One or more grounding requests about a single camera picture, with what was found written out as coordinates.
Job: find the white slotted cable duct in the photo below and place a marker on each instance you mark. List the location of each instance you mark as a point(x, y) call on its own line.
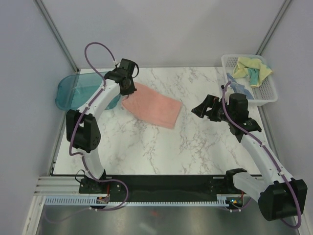
point(95, 201)

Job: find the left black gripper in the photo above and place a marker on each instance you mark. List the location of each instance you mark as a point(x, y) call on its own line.
point(130, 90)

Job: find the right aluminium corner post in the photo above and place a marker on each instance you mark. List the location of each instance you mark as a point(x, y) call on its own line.
point(274, 25)

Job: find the pink towel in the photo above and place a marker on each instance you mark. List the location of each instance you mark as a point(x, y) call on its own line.
point(152, 107)

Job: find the aluminium corner post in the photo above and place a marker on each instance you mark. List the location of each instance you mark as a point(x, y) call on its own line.
point(274, 25)
point(56, 34)

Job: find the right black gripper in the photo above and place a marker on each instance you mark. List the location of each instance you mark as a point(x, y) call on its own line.
point(210, 101)

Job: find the aluminium extrusion rail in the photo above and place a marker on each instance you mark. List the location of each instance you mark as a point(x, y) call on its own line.
point(58, 186)

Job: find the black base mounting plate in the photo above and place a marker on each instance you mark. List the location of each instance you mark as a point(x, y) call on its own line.
point(157, 188)

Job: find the white perforated plastic basket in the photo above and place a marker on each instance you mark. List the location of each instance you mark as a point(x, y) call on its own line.
point(264, 94)

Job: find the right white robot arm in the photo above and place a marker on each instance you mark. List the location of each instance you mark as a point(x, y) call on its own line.
point(280, 195)

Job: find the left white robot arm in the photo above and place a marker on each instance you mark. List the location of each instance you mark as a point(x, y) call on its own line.
point(82, 129)

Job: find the blue cloth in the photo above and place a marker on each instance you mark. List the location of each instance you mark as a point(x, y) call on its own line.
point(239, 88)

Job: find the yellow cloth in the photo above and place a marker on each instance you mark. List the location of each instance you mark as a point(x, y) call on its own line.
point(243, 63)

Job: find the teal transparent plastic bin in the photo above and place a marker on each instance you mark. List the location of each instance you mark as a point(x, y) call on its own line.
point(87, 93)

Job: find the left aluminium corner post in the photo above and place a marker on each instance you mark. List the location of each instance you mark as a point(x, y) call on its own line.
point(56, 34)

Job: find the teal cloth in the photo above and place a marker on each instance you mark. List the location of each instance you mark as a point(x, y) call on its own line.
point(254, 77)

